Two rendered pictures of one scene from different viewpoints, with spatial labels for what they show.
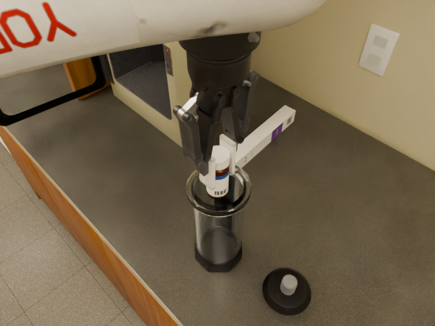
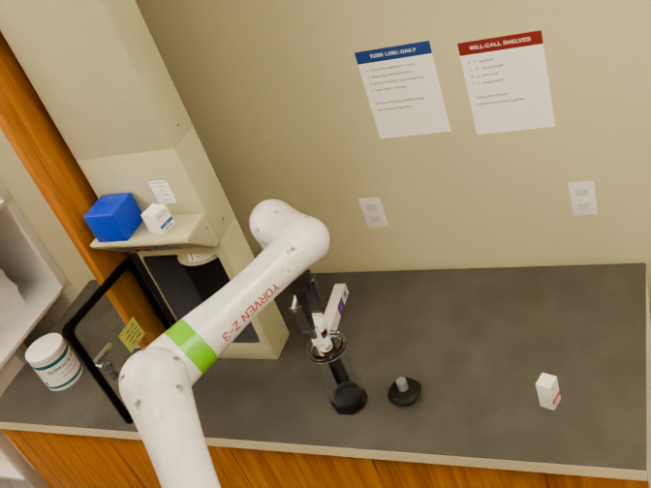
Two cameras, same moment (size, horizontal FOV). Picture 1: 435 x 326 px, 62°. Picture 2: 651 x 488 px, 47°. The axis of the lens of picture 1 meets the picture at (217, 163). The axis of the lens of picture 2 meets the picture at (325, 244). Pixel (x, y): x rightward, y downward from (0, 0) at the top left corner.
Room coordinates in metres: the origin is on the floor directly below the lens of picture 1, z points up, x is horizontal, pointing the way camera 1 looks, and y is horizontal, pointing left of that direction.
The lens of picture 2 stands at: (-1.09, 0.28, 2.48)
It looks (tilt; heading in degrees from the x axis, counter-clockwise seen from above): 34 degrees down; 346
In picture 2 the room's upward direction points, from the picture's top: 21 degrees counter-clockwise
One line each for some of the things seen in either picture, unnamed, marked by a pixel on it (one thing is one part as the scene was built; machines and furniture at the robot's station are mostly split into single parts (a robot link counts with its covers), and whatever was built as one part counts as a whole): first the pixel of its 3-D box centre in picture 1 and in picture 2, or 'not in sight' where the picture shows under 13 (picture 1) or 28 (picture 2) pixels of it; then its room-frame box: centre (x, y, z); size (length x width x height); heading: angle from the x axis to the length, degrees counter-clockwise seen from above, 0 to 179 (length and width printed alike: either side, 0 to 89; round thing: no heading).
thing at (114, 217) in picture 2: not in sight; (114, 217); (0.81, 0.31, 1.55); 0.10 x 0.10 x 0.09; 45
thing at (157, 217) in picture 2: not in sight; (158, 219); (0.71, 0.21, 1.54); 0.05 x 0.05 x 0.06; 33
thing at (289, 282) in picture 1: (287, 288); (403, 388); (0.28, -0.13, 0.97); 0.09 x 0.09 x 0.07
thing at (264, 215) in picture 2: not in sight; (277, 228); (0.37, 0.00, 1.55); 0.13 x 0.11 x 0.14; 11
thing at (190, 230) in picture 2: not in sight; (154, 243); (0.75, 0.25, 1.46); 0.32 x 0.11 x 0.10; 45
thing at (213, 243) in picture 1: (218, 220); (337, 372); (0.37, 0.00, 1.06); 0.11 x 0.11 x 0.21
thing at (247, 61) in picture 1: (218, 76); (298, 284); (0.37, 0.00, 1.38); 0.08 x 0.07 x 0.09; 135
